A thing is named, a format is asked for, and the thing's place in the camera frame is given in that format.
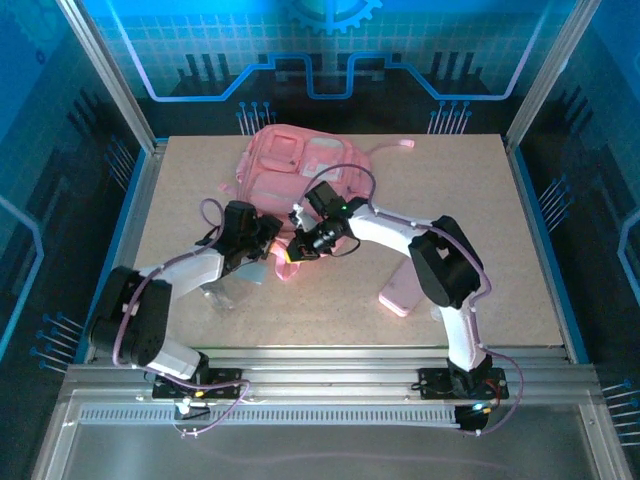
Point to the light blue sticky notes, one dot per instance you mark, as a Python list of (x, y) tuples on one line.
[(250, 273)]

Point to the clear plastic bag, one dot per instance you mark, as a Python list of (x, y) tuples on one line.
[(227, 295)]

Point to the pink backpack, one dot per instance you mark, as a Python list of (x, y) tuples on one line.
[(290, 170)]

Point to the pink pencil case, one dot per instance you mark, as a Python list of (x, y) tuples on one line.
[(400, 292)]

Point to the small clear packaged supply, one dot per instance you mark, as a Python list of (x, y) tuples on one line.
[(436, 315)]

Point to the grey metal bench plate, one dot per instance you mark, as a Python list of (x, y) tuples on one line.
[(325, 455)]

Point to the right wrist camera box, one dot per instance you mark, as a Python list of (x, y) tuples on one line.
[(300, 217)]

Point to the aluminium cross rail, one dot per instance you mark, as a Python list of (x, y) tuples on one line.
[(325, 360)]

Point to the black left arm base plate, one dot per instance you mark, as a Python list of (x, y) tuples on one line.
[(165, 390)]

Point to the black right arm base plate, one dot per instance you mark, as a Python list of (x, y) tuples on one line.
[(435, 385)]

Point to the aluminium frame post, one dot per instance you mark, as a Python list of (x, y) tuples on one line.
[(549, 75), (111, 75)]

